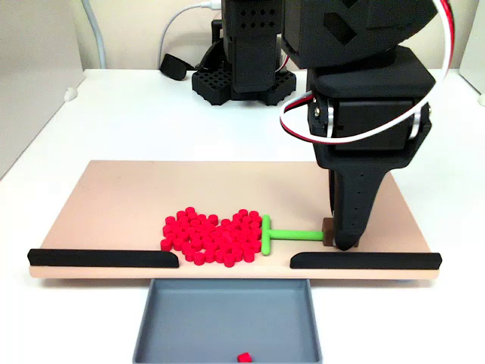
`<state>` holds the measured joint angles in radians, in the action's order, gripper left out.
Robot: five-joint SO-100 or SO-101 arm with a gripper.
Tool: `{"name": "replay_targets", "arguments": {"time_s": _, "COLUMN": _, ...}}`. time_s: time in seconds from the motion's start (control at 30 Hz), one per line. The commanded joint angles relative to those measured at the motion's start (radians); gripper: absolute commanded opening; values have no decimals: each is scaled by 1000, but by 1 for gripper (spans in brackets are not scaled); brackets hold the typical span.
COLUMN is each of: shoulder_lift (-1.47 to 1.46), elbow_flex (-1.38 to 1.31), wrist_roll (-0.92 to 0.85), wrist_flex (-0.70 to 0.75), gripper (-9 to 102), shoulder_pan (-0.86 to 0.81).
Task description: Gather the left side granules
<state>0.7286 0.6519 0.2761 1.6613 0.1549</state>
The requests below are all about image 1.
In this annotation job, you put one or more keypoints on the black board edge rail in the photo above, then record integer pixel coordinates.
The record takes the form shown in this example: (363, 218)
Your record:
(102, 258)
(363, 261)

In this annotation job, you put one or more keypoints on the red granule inside tray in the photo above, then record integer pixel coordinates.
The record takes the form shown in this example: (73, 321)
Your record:
(244, 357)

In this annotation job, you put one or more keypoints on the red granule pile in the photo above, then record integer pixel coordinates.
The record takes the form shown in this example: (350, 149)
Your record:
(208, 235)

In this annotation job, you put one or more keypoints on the beige rectangular work board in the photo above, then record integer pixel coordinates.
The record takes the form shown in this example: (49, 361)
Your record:
(132, 197)

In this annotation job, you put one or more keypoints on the black table clamp knob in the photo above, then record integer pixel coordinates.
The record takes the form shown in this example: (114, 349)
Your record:
(173, 67)

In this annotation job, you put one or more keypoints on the grey square collection tray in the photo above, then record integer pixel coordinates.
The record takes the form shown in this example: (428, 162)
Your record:
(227, 322)

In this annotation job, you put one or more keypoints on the single red cylindrical granule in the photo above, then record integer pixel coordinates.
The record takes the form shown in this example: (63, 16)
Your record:
(256, 246)

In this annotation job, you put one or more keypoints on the small white table bracket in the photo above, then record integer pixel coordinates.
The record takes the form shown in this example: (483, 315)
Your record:
(71, 94)
(481, 99)

